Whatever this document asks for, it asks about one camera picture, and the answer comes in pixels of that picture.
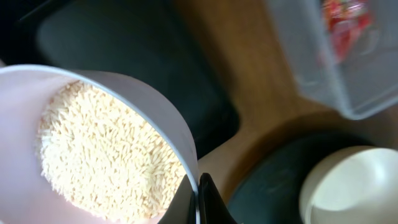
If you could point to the pile of rice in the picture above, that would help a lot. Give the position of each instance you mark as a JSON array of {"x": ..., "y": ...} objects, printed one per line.
[{"x": 104, "y": 157}]

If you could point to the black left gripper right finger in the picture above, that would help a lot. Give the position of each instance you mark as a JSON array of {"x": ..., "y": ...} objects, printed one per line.
[{"x": 211, "y": 205}]

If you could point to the black round tray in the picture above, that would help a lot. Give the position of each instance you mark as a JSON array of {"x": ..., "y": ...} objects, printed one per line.
[{"x": 270, "y": 193}]

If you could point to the clear plastic waste bin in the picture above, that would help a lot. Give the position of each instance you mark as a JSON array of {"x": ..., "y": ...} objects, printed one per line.
[{"x": 358, "y": 84}]

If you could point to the black rectangular food tray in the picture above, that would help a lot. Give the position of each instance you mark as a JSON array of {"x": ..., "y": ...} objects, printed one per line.
[{"x": 146, "y": 40}]

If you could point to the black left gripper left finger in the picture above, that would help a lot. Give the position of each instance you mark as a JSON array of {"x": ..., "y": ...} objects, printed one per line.
[{"x": 182, "y": 209}]

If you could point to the pink bowl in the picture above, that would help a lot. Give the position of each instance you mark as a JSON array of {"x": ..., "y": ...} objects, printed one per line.
[{"x": 26, "y": 197}]

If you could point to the red candy wrapper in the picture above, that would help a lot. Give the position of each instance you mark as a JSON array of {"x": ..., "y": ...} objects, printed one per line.
[{"x": 345, "y": 21}]

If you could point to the beige round plate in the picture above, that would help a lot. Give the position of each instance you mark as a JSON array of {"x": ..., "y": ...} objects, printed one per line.
[{"x": 355, "y": 185}]

